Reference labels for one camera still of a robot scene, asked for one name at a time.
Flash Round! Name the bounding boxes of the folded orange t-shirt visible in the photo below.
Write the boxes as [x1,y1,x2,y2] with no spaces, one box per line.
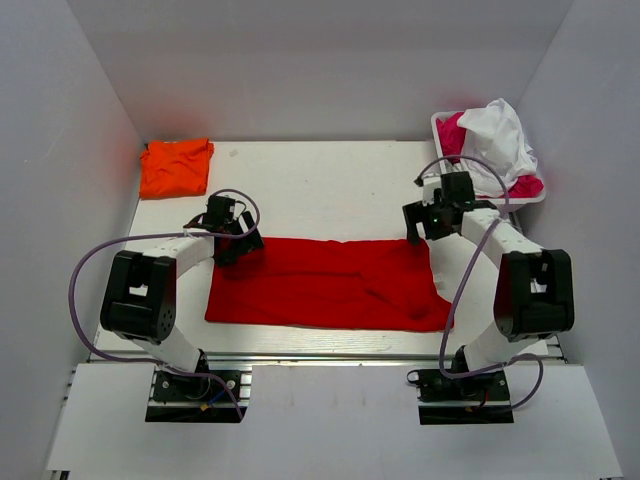
[139,138,215,200]

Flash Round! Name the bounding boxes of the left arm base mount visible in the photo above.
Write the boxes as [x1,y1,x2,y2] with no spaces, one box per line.
[145,362,252,424]

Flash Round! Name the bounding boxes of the pink t-shirt in basket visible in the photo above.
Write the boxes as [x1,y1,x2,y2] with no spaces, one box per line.
[438,111,536,191]

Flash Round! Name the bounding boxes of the white t-shirt in basket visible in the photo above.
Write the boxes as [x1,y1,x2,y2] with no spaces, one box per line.
[455,98,544,199]

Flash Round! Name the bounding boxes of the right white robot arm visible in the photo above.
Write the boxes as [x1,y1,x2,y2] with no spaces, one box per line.
[403,172,575,399]

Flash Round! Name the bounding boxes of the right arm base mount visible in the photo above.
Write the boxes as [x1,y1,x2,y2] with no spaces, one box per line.
[406,369,514,426]

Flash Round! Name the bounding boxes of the red t-shirt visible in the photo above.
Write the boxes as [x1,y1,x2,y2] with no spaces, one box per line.
[204,238,451,333]

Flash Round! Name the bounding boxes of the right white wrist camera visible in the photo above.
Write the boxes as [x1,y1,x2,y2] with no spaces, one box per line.
[421,174,441,206]

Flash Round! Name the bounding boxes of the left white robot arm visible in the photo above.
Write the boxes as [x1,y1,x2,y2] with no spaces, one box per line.
[100,189,264,399]

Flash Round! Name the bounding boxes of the white plastic basket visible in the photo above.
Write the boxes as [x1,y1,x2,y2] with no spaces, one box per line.
[431,111,546,212]

